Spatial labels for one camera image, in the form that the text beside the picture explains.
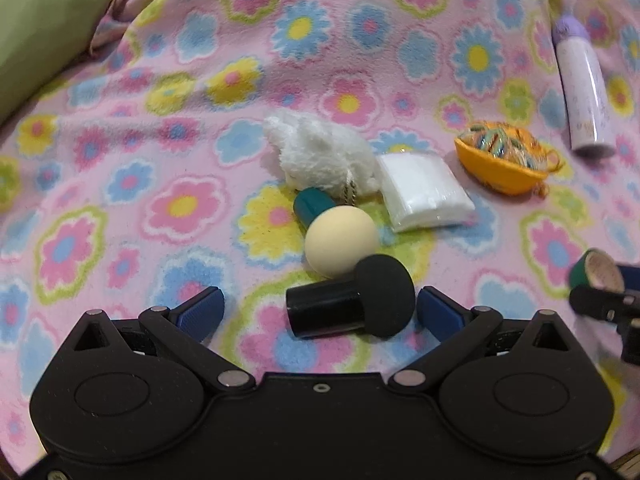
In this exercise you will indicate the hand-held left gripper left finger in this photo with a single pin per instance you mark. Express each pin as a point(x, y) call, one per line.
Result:
point(200, 310)

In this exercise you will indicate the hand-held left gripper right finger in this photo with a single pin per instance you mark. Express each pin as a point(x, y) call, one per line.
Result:
point(440, 312)

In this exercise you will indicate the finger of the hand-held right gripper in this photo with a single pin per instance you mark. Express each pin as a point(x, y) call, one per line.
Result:
point(600, 304)
point(631, 278)

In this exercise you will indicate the green tape roll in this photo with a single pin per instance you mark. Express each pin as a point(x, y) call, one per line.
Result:
point(597, 270)

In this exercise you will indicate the black makeup sponge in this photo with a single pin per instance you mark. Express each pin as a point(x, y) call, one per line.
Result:
point(350, 300)

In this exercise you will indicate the white tissue packet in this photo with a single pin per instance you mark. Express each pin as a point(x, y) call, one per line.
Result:
point(425, 195)

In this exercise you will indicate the white plush toy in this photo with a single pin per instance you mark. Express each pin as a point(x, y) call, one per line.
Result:
point(325, 155)

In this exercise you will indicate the pink floral fleece blanket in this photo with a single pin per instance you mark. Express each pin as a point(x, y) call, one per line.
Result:
point(150, 160)

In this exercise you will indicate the purple and white bottle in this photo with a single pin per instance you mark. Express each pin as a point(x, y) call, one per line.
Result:
point(585, 95)

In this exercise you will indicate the green cushion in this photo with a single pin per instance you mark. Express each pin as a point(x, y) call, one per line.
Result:
point(40, 45)

